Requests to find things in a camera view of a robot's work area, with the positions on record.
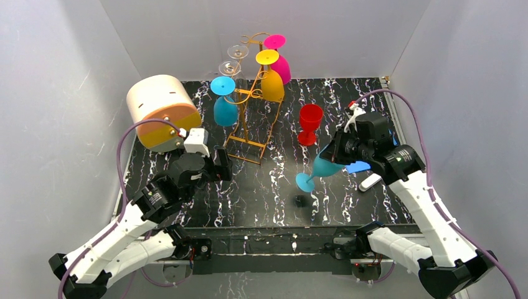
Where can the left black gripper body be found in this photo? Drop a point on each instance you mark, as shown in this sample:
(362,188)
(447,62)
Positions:
(222,162)

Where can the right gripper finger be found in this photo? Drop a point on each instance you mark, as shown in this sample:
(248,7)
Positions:
(341,138)
(330,154)

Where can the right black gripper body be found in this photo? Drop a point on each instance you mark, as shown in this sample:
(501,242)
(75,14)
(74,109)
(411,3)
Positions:
(335,148)

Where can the light blue wine glass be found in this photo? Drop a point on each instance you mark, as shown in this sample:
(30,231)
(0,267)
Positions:
(321,168)
(225,112)

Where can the red wine glass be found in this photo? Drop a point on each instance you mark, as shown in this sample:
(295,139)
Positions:
(310,117)

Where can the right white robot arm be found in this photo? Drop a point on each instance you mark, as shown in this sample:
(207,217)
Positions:
(448,264)

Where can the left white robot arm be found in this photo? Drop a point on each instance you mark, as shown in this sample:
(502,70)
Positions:
(90,270)

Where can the yellow wine glass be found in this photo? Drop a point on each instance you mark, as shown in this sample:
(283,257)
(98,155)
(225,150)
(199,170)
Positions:
(271,83)

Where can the clear wine glass front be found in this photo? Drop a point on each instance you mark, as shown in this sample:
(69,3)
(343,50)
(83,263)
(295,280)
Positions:
(230,68)

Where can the clear wine glass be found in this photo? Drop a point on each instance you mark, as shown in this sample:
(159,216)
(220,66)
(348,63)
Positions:
(238,52)
(230,68)

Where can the clear wine glass rear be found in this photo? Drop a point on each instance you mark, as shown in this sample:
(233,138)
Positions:
(238,52)

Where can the magenta wine glass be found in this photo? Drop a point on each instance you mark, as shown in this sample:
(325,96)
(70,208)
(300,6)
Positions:
(281,66)

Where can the blue flat sheet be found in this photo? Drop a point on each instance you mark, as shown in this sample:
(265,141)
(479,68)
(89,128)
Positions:
(360,166)

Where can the small white rectangular device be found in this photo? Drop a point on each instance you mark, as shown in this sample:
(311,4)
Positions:
(369,182)

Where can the cream orange yellow cylinder box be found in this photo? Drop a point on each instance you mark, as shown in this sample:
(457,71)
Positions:
(161,97)

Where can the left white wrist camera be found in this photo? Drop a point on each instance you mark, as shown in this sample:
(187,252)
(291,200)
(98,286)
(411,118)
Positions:
(196,141)

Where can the gold wire wine glass rack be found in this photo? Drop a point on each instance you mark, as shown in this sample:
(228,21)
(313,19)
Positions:
(257,117)

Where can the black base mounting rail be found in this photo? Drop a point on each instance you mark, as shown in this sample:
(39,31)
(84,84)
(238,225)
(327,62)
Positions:
(278,249)

